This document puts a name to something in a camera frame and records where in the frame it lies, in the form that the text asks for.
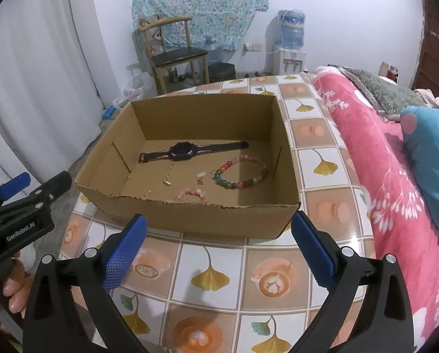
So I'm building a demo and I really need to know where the person left hand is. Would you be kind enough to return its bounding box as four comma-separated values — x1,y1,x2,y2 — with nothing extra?
2,252,33,319

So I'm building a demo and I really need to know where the brown cardboard box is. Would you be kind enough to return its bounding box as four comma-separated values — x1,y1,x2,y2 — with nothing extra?
74,93,300,239

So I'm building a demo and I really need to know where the teal floral cloth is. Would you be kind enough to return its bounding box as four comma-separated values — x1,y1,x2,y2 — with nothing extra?
132,0,269,51

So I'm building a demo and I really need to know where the patterned tile tablecloth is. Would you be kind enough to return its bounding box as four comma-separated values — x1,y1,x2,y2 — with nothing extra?
60,73,375,352

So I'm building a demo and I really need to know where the pink strap smart watch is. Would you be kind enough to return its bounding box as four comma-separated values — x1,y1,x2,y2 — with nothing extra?
138,141,249,163

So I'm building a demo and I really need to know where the teal pillow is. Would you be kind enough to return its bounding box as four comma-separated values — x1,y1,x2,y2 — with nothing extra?
400,106,439,230

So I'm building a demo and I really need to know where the white curtain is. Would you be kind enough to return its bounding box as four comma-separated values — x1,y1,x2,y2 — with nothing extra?
0,0,102,182

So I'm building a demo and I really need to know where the pink bead bracelet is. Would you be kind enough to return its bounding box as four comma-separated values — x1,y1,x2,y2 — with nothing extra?
173,186,209,203

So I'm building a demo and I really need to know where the gold crystal pendant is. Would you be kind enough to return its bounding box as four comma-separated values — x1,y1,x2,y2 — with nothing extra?
163,163,175,187

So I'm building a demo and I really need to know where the pink floral blanket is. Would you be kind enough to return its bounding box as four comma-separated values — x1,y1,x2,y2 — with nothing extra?
311,66,439,352

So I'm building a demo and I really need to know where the wooden chair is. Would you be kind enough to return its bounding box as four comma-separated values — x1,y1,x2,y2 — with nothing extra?
138,15,210,95

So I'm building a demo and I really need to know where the white water dispenser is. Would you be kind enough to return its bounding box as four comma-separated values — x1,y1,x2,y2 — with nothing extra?
271,46,307,75

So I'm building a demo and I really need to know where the blue water jug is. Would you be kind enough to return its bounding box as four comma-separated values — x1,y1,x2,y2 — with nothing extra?
277,10,306,50

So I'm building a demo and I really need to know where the multicolour bead bracelet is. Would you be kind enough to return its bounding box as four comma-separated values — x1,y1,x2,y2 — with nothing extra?
211,154,269,191

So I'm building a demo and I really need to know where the gold butterfly clasp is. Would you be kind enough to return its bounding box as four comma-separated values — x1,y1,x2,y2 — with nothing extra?
196,171,207,185

